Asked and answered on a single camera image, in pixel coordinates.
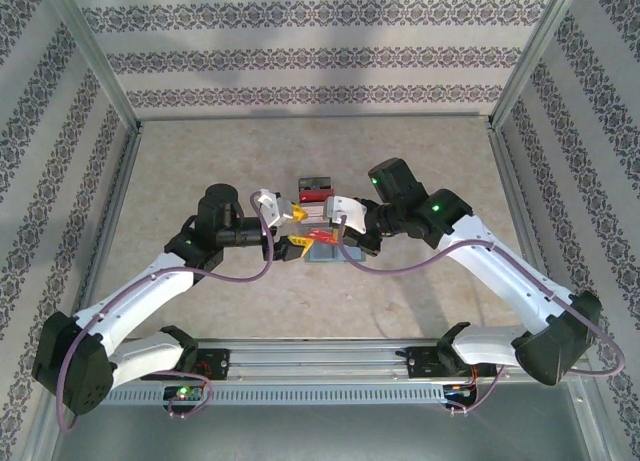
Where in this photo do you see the green leather card holder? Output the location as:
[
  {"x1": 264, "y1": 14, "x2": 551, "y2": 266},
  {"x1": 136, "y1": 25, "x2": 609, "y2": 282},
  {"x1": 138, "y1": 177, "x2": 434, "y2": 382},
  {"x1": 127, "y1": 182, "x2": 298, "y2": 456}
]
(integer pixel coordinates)
[{"x1": 303, "y1": 241, "x2": 362, "y2": 266}]

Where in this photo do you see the red and white box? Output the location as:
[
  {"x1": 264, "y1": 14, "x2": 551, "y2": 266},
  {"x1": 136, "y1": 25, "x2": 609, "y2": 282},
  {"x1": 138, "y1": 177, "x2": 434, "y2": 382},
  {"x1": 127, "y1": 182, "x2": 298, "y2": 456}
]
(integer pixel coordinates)
[
  {"x1": 304, "y1": 204, "x2": 331, "y2": 230},
  {"x1": 297, "y1": 176, "x2": 340, "y2": 232}
]

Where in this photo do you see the left controller board green light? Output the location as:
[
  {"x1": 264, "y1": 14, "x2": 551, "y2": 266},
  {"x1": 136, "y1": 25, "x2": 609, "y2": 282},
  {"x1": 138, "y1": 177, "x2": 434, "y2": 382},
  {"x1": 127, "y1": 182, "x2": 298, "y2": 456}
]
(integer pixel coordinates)
[{"x1": 163, "y1": 384, "x2": 205, "y2": 403}]

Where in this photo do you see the grey metal shelf panel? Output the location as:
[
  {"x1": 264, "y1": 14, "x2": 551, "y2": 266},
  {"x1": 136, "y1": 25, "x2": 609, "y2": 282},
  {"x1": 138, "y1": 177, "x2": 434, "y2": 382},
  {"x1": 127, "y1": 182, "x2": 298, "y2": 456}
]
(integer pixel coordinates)
[{"x1": 29, "y1": 375, "x2": 616, "y2": 461}]

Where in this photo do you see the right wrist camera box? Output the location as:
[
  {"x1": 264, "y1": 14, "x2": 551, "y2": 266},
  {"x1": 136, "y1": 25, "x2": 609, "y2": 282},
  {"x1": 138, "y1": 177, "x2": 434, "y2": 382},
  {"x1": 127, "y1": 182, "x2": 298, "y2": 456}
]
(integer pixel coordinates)
[{"x1": 323, "y1": 194, "x2": 370, "y2": 233}]

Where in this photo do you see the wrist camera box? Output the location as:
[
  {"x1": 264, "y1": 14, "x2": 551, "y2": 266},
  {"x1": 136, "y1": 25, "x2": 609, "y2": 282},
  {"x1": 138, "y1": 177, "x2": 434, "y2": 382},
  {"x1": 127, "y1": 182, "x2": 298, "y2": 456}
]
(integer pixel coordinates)
[
  {"x1": 253, "y1": 188, "x2": 297, "y2": 230},
  {"x1": 323, "y1": 194, "x2": 370, "y2": 233}
]

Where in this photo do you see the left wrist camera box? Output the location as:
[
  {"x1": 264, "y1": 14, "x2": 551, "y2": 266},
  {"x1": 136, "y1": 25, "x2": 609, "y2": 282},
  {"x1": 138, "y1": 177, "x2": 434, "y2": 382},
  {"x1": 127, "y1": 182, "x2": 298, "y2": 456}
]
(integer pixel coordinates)
[{"x1": 253, "y1": 188, "x2": 297, "y2": 230}]

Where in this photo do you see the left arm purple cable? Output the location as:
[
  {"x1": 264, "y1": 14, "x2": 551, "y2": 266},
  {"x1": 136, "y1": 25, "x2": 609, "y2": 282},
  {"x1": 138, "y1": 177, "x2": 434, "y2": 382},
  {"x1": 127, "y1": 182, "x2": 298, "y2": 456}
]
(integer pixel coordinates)
[{"x1": 55, "y1": 193, "x2": 275, "y2": 435}]

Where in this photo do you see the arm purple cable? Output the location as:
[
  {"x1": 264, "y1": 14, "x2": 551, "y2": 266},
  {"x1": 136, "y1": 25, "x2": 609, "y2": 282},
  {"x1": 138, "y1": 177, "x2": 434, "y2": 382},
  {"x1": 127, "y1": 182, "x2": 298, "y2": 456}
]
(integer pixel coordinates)
[
  {"x1": 337, "y1": 213, "x2": 627, "y2": 418},
  {"x1": 55, "y1": 193, "x2": 275, "y2": 435}
]

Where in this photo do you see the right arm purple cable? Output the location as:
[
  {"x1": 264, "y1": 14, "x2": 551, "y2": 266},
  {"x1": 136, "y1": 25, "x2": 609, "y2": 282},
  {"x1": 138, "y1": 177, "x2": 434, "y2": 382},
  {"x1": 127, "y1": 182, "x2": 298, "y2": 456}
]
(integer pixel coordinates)
[{"x1": 337, "y1": 213, "x2": 627, "y2": 418}]

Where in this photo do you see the aluminium back rail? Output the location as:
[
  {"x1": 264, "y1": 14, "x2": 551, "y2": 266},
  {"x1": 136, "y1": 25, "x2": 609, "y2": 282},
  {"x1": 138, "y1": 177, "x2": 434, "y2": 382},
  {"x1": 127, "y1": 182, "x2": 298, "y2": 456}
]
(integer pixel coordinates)
[{"x1": 137, "y1": 111, "x2": 494, "y2": 125}]

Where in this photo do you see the left aluminium side rail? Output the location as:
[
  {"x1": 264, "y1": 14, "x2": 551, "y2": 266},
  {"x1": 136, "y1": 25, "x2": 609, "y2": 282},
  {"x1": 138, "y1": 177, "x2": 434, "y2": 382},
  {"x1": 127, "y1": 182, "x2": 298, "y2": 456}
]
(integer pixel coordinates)
[{"x1": 72, "y1": 125, "x2": 144, "y2": 345}]

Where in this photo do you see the aluminium side rail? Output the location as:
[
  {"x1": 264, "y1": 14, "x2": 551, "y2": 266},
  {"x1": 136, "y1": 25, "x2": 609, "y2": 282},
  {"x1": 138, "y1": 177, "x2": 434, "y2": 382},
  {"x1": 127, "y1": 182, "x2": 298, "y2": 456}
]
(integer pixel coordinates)
[
  {"x1": 487, "y1": 123, "x2": 564, "y2": 312},
  {"x1": 72, "y1": 125, "x2": 144, "y2": 345}
]

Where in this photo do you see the right aluminium side rail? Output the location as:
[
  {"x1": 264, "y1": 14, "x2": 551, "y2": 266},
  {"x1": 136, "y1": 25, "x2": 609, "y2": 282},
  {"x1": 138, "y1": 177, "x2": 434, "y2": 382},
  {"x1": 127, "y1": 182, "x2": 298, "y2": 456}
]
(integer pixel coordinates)
[{"x1": 487, "y1": 123, "x2": 564, "y2": 312}]

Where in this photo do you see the aluminium mounting rail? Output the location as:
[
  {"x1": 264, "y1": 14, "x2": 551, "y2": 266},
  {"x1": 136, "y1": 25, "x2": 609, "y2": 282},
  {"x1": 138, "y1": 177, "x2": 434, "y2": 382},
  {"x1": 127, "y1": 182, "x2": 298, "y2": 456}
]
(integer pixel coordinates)
[{"x1": 47, "y1": 338, "x2": 586, "y2": 385}]

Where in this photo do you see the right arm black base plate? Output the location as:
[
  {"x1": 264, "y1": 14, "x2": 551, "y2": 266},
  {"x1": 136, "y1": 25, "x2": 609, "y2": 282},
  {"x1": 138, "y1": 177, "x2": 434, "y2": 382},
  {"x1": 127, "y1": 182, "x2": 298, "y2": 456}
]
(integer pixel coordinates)
[{"x1": 407, "y1": 344, "x2": 497, "y2": 381}]

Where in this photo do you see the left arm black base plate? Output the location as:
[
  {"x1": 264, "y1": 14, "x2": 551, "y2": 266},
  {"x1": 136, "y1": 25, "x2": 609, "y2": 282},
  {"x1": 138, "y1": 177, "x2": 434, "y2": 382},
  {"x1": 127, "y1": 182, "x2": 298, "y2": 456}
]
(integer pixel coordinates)
[{"x1": 192, "y1": 348, "x2": 231, "y2": 382}]

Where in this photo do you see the slotted metal cable duct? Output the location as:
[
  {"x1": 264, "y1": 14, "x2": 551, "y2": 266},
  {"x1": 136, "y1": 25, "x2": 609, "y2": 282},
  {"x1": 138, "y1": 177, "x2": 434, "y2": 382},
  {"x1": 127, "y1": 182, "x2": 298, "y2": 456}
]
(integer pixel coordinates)
[{"x1": 107, "y1": 384, "x2": 449, "y2": 406}]

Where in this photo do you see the left aluminium frame post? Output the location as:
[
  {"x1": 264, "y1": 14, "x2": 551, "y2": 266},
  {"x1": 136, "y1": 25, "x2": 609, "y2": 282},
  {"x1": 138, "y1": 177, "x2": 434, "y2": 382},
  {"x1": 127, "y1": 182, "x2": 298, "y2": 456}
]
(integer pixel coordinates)
[{"x1": 38, "y1": 0, "x2": 144, "y2": 135}]

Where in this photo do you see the aluminium frame post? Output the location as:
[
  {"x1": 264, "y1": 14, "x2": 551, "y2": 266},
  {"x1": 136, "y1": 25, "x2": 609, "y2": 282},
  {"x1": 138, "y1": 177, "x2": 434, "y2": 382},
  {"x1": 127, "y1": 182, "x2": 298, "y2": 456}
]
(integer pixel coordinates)
[
  {"x1": 487, "y1": 0, "x2": 586, "y2": 130},
  {"x1": 38, "y1": 0, "x2": 144, "y2": 135}
]

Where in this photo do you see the right aluminium frame post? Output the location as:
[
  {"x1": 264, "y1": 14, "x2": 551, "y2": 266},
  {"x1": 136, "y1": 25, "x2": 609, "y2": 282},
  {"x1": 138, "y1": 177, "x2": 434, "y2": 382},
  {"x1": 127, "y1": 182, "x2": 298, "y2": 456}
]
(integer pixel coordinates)
[{"x1": 487, "y1": 0, "x2": 586, "y2": 130}]

